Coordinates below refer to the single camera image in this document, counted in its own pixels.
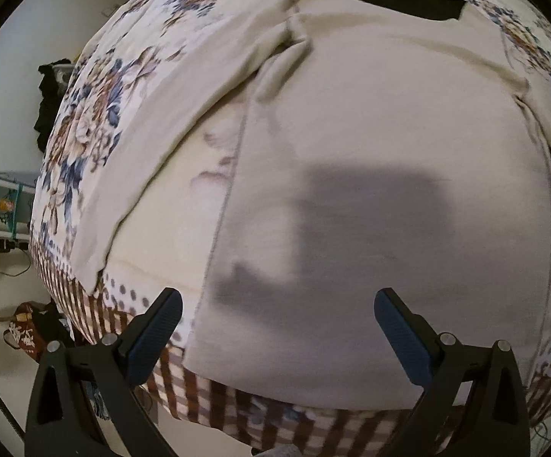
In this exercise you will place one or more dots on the floral fleece bed blanket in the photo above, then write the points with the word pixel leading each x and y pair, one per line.
pixel 119 67

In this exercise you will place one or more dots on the teal metal storage shelf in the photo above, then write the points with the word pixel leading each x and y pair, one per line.
pixel 16 208

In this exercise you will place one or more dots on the beige shirt with black collar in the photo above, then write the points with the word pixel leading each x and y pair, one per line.
pixel 308 153

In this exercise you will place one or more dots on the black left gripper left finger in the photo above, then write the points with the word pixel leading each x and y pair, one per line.
pixel 60 421

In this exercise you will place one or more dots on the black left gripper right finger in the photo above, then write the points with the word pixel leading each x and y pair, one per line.
pixel 473 401

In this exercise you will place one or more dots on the red patterned bag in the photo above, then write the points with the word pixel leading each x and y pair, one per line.
pixel 32 327

